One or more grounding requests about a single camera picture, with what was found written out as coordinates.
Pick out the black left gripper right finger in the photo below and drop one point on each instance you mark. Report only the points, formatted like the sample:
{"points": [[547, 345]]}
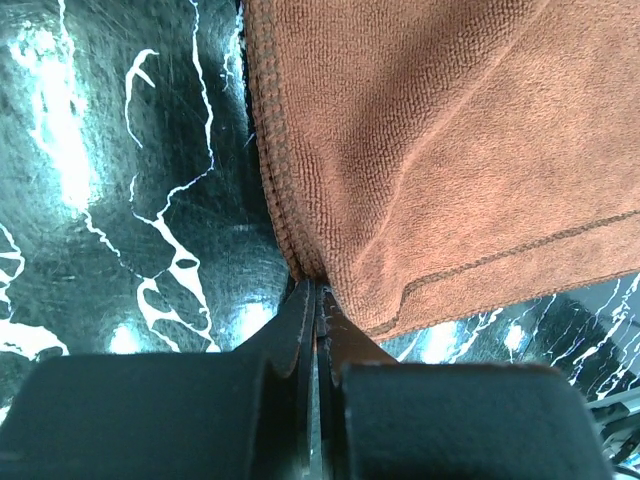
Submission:
{"points": [[383, 419]]}

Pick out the aluminium frame rail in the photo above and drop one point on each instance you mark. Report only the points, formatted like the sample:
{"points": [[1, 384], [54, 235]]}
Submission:
{"points": [[616, 406]]}

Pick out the brown towel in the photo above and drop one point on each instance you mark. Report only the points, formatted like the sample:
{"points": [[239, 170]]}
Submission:
{"points": [[432, 160]]}

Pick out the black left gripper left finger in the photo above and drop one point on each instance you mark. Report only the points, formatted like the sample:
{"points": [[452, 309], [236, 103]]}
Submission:
{"points": [[242, 414]]}

